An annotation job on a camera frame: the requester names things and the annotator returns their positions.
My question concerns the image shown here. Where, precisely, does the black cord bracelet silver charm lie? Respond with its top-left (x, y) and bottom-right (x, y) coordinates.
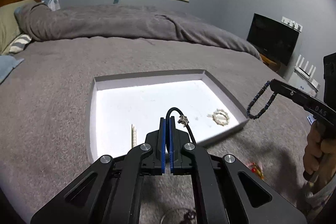
top-left (165, 107), bottom-right (196, 144)

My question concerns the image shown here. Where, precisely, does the dark blue beaded bracelet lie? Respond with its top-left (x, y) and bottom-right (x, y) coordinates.
top-left (247, 80), bottom-right (277, 120)

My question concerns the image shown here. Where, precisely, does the red and gold charm bracelet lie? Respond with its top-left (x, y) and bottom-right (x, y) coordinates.
top-left (245, 160), bottom-right (264, 180)

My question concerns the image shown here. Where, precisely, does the patterned sleeve forearm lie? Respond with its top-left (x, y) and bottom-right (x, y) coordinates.
top-left (303, 175), bottom-right (335, 222)

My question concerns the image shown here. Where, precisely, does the person's right hand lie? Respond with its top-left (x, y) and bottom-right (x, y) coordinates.
top-left (303, 121), bottom-right (335, 188)

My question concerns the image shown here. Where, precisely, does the white wifi router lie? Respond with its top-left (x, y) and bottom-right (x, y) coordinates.
top-left (294, 55), bottom-right (320, 90)

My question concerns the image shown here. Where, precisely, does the wooden tv stand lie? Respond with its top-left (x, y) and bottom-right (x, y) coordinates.
top-left (260, 53), bottom-right (281, 73)

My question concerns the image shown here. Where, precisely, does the grey shallow cardboard tray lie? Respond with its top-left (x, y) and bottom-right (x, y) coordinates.
top-left (85, 69), bottom-right (248, 162)

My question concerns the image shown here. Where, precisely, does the black television screen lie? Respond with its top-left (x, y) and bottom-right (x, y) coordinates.
top-left (247, 13), bottom-right (299, 65)

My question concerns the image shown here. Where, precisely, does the grey bed blanket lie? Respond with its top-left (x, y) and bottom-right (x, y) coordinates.
top-left (0, 2), bottom-right (316, 224)

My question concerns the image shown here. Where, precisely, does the light blue blanket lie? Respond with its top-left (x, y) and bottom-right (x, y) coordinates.
top-left (0, 55), bottom-right (24, 84)

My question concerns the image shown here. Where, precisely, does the striped grey white pillow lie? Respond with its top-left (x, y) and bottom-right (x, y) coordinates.
top-left (9, 34), bottom-right (32, 54)

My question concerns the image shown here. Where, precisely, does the white plastic bag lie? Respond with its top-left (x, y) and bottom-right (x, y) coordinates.
top-left (48, 0), bottom-right (60, 11)

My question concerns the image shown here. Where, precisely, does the olive green pillow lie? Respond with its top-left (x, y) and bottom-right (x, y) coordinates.
top-left (0, 0), bottom-right (36, 55)

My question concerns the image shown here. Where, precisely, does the white wall hook rack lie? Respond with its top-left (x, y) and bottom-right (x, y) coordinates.
top-left (281, 16), bottom-right (303, 32)

